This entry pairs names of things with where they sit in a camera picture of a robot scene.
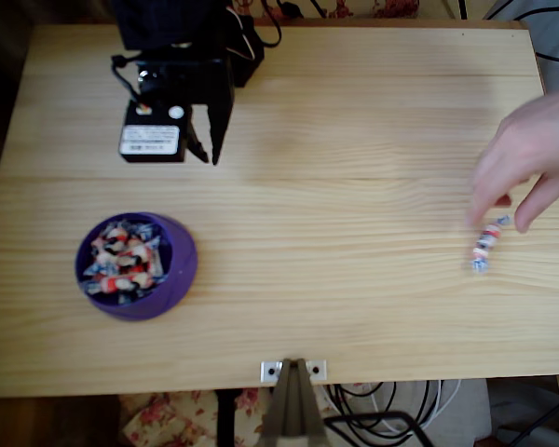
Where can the black vertical rod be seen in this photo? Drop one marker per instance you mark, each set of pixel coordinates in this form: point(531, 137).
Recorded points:
point(461, 8)

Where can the floral red cream cloth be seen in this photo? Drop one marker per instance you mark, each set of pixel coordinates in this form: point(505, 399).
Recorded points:
point(391, 7)
point(167, 419)

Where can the white red blue candy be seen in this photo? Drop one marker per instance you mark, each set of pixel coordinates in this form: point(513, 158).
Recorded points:
point(486, 237)
point(114, 241)
point(121, 283)
point(137, 257)
point(149, 230)
point(157, 251)

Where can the purple plastic bowl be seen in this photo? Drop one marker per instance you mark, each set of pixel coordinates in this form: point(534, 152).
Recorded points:
point(177, 279)

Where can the black camera box white label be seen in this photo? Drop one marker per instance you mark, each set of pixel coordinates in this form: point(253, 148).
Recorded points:
point(151, 137)

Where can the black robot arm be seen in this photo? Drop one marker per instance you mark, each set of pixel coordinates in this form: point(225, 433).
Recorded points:
point(167, 23)

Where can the silver metal bracket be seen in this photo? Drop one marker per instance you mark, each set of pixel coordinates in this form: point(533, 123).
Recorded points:
point(270, 371)

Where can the person's bare hand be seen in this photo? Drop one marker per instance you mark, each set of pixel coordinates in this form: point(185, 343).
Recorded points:
point(526, 139)

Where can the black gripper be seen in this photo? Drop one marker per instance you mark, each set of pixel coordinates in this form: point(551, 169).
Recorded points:
point(212, 86)

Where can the black table leg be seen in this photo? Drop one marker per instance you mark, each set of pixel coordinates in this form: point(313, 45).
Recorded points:
point(226, 419)

